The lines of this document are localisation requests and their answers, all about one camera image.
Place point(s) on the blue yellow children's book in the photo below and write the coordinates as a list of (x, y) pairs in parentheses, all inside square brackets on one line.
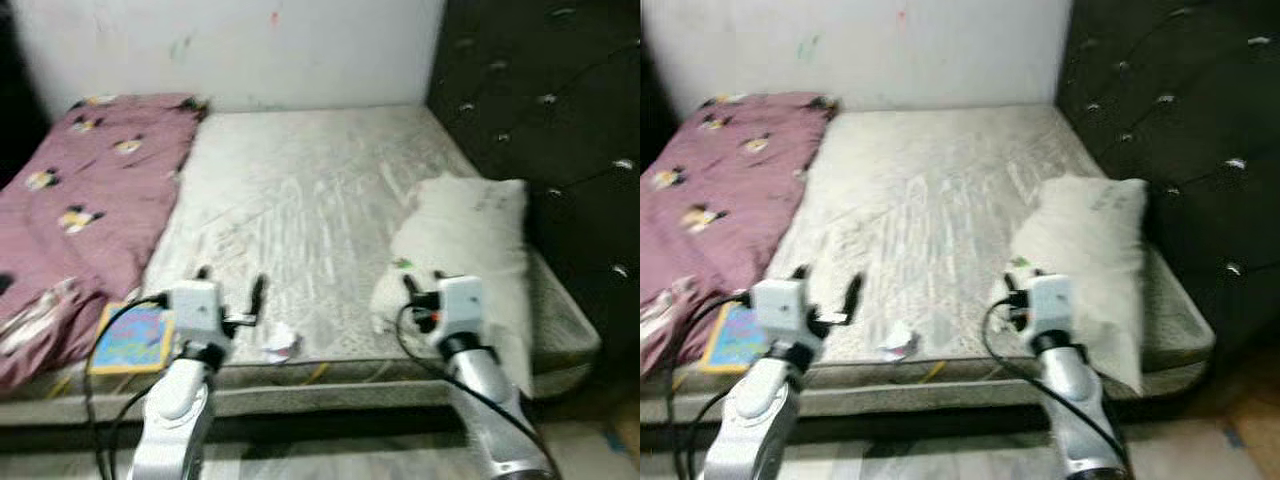
[(735, 345), (130, 345)]

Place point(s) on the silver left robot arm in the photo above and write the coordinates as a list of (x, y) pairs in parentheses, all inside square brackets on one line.
[(175, 410), (755, 410)]

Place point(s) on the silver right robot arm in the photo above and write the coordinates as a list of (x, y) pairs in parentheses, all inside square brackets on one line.
[(495, 410), (1080, 410)]

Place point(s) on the white pillow with lettering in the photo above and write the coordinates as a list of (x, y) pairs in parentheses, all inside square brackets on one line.
[(465, 230), (1085, 230)]

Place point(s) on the grey quilted mattress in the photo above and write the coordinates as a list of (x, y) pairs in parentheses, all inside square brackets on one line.
[(920, 200), (300, 200)]

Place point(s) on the purple mouse print blanket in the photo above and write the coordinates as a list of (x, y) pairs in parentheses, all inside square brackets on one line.
[(720, 190), (90, 200)]

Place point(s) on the black tufted headboard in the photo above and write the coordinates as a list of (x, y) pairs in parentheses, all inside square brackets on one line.
[(1190, 80), (560, 90)]

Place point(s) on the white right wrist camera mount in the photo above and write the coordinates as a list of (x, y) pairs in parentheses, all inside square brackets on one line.
[(462, 308), (1050, 305)]

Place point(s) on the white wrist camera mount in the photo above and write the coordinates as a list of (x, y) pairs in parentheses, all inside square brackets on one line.
[(195, 310), (1050, 305), (462, 308), (780, 308)]

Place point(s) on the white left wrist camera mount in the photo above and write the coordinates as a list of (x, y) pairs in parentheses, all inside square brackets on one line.
[(780, 308), (195, 310)]

